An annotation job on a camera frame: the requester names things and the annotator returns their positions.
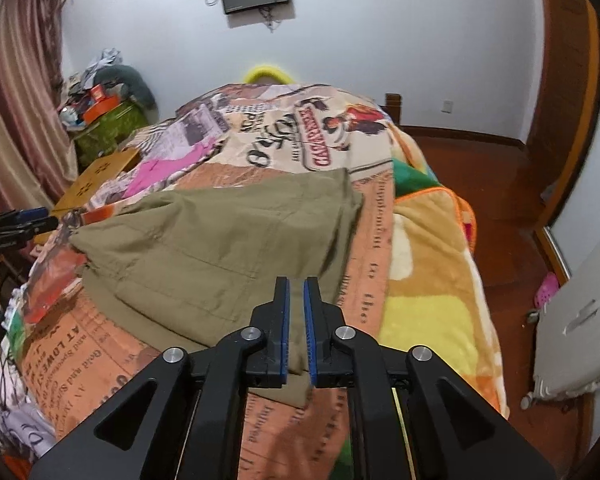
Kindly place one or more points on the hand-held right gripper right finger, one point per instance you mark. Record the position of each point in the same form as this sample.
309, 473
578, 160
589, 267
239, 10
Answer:
308, 325

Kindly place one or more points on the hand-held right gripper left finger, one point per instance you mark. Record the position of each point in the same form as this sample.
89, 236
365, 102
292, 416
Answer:
284, 325

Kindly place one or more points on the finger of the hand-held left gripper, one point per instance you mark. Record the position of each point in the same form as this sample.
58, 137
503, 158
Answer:
27, 215
20, 235

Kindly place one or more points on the olive green pants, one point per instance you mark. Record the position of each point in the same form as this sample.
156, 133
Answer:
220, 255

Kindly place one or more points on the wooden board with flower cutouts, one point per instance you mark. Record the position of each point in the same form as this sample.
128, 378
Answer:
97, 177

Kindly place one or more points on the striped pink curtain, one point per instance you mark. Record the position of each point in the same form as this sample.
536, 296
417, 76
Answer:
17, 100

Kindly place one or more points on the green patterned storage box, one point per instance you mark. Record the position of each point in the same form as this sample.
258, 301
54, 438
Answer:
111, 127

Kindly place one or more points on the orange yellow plush blanket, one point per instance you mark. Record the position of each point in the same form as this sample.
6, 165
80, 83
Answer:
430, 280

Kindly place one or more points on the orange cardboard box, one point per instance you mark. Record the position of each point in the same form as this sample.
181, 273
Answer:
100, 107

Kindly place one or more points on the pink cloth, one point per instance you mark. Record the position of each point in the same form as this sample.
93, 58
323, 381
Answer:
162, 172

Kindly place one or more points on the pile of papers and clothes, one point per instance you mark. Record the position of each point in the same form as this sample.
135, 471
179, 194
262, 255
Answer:
10, 400

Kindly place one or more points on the grey plush pillow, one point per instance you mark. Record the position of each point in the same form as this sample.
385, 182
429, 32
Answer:
130, 85

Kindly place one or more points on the printed newspaper-pattern blanket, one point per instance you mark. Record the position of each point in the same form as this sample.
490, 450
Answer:
290, 135

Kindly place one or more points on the pink slipper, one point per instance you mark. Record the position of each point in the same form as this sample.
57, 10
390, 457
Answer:
546, 292

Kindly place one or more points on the brown wooden door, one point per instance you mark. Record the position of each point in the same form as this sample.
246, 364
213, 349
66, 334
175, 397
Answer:
562, 95

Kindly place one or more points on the wooden bed post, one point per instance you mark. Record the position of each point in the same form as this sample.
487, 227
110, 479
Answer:
393, 108

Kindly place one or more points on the white wall socket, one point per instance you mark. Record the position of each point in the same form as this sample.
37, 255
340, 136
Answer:
447, 106

